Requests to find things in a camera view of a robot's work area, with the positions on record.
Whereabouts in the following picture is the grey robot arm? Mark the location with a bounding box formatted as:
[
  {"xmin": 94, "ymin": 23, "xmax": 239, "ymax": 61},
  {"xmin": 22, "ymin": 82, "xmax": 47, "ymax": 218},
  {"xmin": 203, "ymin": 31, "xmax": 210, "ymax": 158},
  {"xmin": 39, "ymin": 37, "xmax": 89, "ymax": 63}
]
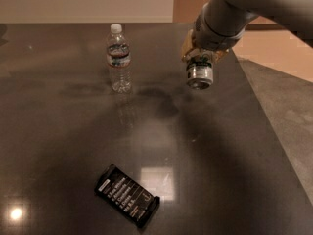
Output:
[{"xmin": 181, "ymin": 0, "xmax": 313, "ymax": 62}]

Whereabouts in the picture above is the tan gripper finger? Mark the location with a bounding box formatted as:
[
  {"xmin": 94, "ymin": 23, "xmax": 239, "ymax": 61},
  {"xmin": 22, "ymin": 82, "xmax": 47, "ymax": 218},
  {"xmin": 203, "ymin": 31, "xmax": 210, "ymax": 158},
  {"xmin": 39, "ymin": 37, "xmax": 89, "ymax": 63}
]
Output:
[
  {"xmin": 181, "ymin": 29, "xmax": 195, "ymax": 62},
  {"xmin": 195, "ymin": 47, "xmax": 230, "ymax": 64}
]

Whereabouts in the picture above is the black snack bar wrapper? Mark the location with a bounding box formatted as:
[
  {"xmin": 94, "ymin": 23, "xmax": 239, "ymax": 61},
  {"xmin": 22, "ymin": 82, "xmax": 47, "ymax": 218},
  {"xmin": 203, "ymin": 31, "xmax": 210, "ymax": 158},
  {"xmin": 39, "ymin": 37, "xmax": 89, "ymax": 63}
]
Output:
[{"xmin": 94, "ymin": 164, "xmax": 160, "ymax": 228}]

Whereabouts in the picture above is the silver green 7up can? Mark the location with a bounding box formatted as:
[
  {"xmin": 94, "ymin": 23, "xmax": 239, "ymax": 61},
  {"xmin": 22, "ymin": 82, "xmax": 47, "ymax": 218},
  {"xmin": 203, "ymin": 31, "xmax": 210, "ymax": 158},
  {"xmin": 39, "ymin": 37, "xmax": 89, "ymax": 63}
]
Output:
[{"xmin": 186, "ymin": 58, "xmax": 213, "ymax": 90}]

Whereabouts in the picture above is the clear plastic water bottle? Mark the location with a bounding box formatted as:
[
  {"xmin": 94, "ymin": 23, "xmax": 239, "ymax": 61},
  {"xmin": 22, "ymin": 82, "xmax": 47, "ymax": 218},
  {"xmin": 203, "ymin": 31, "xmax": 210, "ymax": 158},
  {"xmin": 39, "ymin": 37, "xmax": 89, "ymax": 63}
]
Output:
[{"xmin": 106, "ymin": 23, "xmax": 132, "ymax": 93}]

